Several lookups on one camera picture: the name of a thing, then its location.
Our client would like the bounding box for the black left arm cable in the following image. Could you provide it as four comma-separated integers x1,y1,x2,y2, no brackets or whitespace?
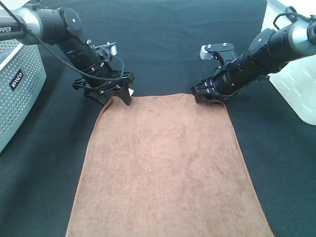
0,0,125,80

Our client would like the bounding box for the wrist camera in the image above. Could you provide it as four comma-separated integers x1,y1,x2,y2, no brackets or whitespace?
200,42,238,68
100,42,117,57

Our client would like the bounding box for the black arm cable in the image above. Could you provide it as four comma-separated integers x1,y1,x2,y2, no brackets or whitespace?
273,6,316,32
0,0,125,80

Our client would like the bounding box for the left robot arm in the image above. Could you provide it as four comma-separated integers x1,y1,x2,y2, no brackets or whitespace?
0,1,134,106

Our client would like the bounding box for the grey perforated plastic basket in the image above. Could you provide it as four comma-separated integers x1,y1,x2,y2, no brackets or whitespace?
0,39,46,151

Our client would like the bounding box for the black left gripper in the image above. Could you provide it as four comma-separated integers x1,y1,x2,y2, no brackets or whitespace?
72,72,134,106

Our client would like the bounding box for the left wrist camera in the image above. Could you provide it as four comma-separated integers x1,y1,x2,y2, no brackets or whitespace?
100,42,117,57

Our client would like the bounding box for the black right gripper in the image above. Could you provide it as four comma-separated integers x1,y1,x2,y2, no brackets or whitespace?
192,75,238,103

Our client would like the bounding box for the grey towel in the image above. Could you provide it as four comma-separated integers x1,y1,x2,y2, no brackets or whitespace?
0,50,12,64

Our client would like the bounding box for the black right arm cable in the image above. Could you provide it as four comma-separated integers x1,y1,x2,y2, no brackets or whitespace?
273,6,316,32

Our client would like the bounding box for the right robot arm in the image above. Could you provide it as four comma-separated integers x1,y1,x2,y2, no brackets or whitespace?
192,16,316,103

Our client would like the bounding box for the brown microfibre towel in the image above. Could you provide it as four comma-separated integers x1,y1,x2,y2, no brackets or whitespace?
66,94,273,237

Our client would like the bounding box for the white plastic basket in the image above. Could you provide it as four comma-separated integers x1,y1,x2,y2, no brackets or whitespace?
262,0,316,125

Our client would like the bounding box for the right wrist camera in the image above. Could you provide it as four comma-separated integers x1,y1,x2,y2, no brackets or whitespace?
200,42,238,68

